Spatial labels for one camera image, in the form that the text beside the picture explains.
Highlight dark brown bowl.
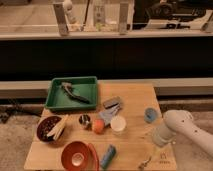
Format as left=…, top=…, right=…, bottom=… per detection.
left=37, top=116, right=61, bottom=142

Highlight white cup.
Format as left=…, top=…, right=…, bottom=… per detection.
left=110, top=115, right=126, bottom=134

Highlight red spoon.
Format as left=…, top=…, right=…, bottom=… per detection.
left=88, top=143, right=99, bottom=171

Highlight small blue cup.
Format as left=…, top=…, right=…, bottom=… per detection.
left=144, top=108, right=158, bottom=123

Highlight wooden board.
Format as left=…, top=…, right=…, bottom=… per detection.
left=24, top=83, right=177, bottom=171

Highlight pale wooden sticks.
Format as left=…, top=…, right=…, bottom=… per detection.
left=47, top=115, right=68, bottom=140

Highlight blue cylinder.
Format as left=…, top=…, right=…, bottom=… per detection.
left=100, top=145, right=116, bottom=169

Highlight small metal cup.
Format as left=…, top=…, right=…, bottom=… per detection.
left=79, top=114, right=91, bottom=130

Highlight orange ball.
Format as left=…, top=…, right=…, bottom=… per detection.
left=92, top=119, right=105, bottom=134

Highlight grey blue cloth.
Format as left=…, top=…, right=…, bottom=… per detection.
left=99, top=105, right=120, bottom=126

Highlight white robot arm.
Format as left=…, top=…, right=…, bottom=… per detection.
left=152, top=110, right=213, bottom=157

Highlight green plastic tray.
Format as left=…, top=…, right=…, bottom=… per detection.
left=45, top=76, right=98, bottom=112

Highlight red bowl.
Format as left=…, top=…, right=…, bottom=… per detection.
left=61, top=141, right=90, bottom=171

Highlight dark tongs in tray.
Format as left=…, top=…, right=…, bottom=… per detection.
left=61, top=82, right=90, bottom=104

